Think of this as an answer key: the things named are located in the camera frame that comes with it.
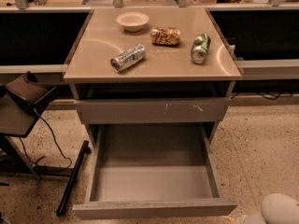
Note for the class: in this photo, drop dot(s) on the grey drawer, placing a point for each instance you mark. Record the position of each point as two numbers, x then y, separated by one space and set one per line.
152 170
121 111

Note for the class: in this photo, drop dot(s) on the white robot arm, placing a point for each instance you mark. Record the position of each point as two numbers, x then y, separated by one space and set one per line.
276 208

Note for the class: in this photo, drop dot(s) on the grey drawer cabinet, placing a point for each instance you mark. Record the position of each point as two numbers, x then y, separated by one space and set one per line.
167 72

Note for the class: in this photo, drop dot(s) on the grey top drawer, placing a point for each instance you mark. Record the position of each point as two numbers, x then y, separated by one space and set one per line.
121 111

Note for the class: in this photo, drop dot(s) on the silver soda can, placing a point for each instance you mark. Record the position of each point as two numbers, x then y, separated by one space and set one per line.
128 58

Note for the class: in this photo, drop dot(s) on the crushed brown can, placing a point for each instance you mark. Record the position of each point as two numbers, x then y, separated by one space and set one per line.
166 36

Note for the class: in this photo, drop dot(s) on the crushed green can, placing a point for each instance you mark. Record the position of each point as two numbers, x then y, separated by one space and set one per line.
200 48

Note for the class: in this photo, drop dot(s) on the dark side table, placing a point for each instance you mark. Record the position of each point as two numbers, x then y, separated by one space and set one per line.
22 102

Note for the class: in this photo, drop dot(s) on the black floor bar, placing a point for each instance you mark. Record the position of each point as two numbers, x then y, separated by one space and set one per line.
62 208

